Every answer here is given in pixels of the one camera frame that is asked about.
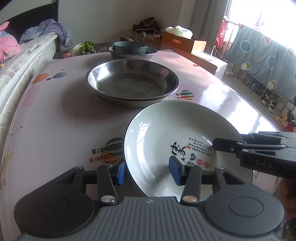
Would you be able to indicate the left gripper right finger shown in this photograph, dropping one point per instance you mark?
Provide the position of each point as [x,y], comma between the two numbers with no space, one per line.
[190,177]

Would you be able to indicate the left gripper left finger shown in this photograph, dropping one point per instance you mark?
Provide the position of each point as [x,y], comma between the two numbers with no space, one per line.
[109,176]

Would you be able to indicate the white ceramic calligraphy plate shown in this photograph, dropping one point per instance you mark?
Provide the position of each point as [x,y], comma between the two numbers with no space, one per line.
[176,128]

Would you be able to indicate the large steel plate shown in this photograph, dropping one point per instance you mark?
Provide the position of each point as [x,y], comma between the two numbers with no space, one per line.
[132,79]

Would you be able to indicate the teal ceramic bowl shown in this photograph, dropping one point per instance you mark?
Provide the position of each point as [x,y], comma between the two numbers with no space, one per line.
[127,47]

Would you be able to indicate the person right hand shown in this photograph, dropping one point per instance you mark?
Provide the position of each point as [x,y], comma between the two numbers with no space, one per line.
[288,202]

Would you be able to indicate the blue circle pattern blanket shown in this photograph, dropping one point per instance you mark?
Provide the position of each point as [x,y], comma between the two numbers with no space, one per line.
[269,62]

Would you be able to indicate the deep steel bowl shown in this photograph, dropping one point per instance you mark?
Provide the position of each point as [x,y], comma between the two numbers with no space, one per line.
[146,56]

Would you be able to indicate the green leafy cabbage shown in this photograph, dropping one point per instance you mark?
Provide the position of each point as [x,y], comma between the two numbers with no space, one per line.
[84,48]

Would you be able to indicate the orange cardboard box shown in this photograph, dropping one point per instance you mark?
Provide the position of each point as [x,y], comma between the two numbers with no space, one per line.
[173,42]

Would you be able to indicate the white mattress bed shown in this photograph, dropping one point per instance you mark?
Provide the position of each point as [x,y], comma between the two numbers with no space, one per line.
[20,70]

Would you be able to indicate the white bag in box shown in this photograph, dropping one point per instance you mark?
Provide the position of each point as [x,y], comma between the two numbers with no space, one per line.
[179,31]

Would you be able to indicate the open box with clutter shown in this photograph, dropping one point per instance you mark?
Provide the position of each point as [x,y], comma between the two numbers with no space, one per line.
[147,32]

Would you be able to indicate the grey blue clothes pile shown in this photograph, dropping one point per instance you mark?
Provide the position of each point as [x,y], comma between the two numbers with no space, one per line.
[62,30]

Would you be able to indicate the pink floral quilt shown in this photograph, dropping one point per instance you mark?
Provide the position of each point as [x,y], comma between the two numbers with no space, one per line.
[8,44]

